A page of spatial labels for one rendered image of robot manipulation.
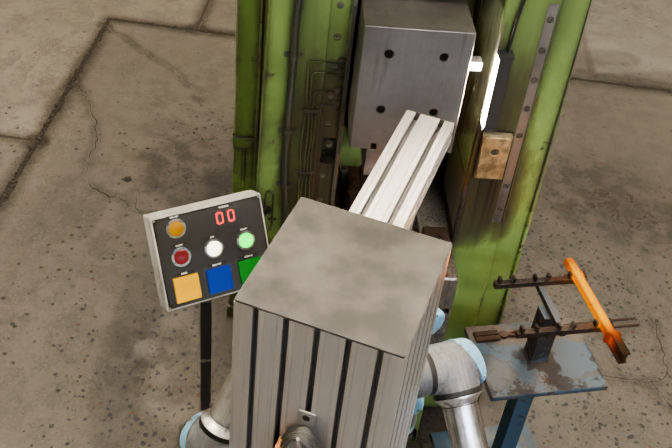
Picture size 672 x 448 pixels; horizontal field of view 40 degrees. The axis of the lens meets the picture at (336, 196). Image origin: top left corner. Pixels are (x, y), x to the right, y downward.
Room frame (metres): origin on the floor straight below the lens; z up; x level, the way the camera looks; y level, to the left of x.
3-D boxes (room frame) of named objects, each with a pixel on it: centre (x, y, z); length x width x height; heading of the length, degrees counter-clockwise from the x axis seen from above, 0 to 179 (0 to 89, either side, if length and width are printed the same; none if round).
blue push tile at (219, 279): (1.94, 0.31, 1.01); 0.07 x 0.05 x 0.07; 121
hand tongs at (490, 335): (2.21, -0.80, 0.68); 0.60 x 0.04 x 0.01; 106
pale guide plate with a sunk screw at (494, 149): (2.35, -0.47, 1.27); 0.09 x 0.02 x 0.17; 96
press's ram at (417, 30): (2.40, -0.19, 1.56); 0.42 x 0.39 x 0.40; 6
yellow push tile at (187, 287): (1.89, 0.40, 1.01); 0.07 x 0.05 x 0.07; 121
